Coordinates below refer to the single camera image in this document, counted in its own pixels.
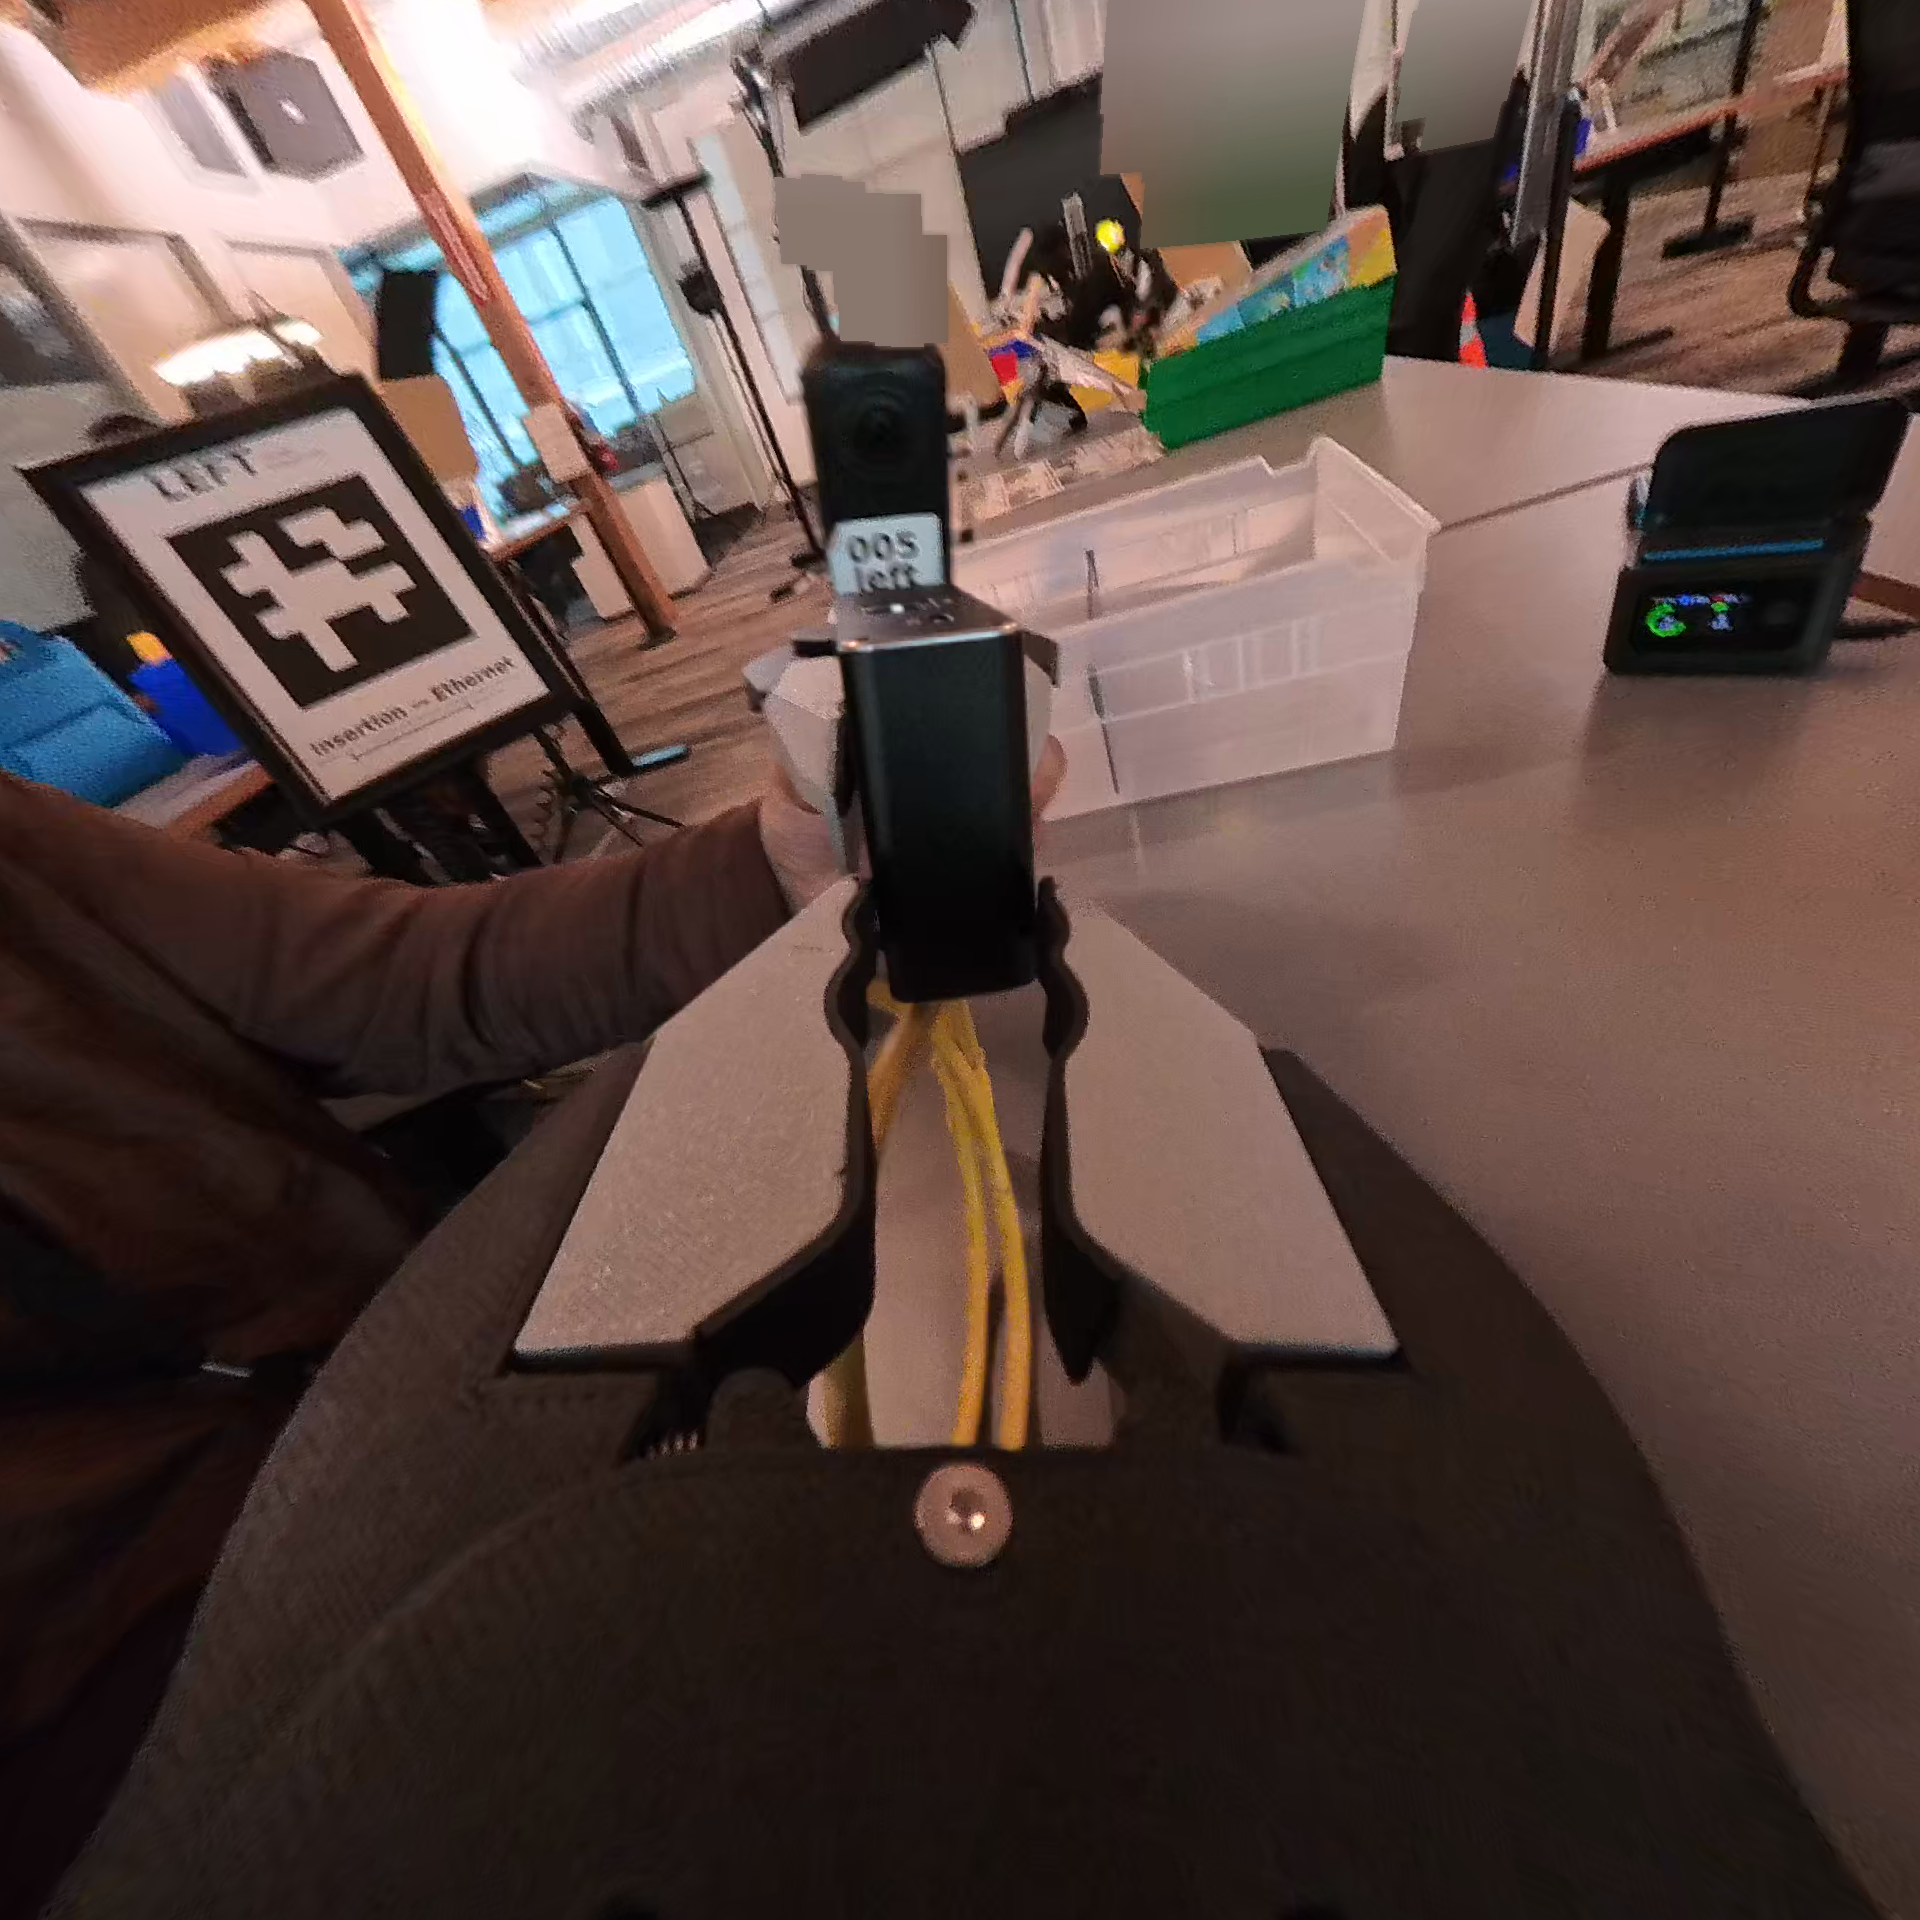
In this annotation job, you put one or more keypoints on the green plastic bin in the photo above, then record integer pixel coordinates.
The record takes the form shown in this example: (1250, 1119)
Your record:
(1276, 370)

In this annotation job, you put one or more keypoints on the person's left forearm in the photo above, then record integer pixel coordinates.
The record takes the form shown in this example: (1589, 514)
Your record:
(524, 946)

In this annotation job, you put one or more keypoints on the person's left hand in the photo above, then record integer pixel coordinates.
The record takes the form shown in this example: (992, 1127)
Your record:
(799, 859)

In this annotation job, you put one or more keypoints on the clear plastic bin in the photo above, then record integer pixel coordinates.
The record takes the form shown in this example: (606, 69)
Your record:
(1276, 645)

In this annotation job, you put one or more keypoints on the small black screen device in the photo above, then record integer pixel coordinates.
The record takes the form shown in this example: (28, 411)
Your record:
(1757, 495)

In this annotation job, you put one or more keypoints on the black network switch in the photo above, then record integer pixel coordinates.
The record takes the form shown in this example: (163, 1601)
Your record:
(938, 810)

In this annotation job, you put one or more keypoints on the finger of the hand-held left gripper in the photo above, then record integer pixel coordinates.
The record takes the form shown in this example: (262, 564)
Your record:
(1046, 705)
(803, 721)

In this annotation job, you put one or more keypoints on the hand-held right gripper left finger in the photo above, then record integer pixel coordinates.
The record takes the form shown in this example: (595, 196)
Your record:
(706, 1186)

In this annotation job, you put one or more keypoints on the framed marker sign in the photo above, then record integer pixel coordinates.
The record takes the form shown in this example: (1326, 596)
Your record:
(317, 599)

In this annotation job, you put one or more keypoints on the blue bag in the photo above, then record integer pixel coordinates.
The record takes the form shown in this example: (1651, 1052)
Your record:
(77, 721)

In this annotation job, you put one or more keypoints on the black easel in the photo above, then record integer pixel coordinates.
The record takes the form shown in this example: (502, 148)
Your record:
(452, 827)

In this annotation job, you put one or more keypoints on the colourful picture box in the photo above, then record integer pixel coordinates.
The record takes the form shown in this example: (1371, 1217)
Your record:
(1319, 277)

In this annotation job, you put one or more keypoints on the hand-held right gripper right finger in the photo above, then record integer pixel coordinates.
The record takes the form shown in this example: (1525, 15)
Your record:
(1214, 1186)

